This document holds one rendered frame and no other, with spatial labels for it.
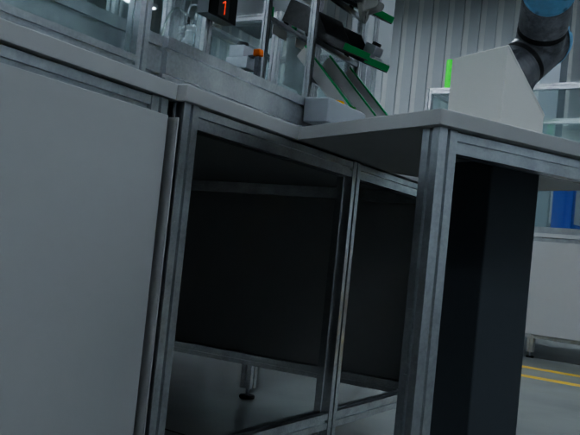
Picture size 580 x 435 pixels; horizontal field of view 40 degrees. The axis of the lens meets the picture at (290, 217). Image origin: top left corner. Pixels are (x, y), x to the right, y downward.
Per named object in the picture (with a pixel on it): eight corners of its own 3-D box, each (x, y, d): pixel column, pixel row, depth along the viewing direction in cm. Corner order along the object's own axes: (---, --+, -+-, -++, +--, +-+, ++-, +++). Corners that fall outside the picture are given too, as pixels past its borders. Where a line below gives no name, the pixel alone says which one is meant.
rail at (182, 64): (362, 159, 228) (365, 121, 228) (163, 88, 151) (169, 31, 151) (344, 159, 231) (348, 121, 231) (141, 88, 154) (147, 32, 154)
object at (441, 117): (719, 189, 190) (720, 177, 190) (439, 123, 142) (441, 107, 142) (495, 191, 249) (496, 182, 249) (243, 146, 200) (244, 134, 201)
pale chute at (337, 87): (367, 125, 246) (376, 115, 244) (341, 116, 236) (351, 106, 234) (322, 66, 259) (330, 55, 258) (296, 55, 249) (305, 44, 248)
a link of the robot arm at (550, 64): (540, 91, 197) (572, 63, 203) (549, 49, 187) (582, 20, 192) (500, 71, 203) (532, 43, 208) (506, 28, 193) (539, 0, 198)
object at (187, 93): (453, 194, 274) (454, 185, 274) (185, 100, 144) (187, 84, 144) (135, 177, 345) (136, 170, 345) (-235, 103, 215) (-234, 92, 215)
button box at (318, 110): (363, 136, 212) (366, 113, 212) (327, 121, 193) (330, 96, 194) (339, 136, 215) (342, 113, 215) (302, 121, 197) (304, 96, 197)
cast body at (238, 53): (255, 72, 204) (258, 44, 205) (245, 67, 201) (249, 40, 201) (228, 72, 209) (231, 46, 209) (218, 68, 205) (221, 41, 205)
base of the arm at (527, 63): (536, 104, 186) (561, 81, 190) (502, 49, 184) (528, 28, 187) (494, 116, 200) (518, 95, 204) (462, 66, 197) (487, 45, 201)
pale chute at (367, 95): (386, 134, 259) (395, 124, 257) (362, 126, 249) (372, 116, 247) (342, 77, 272) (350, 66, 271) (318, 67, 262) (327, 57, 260)
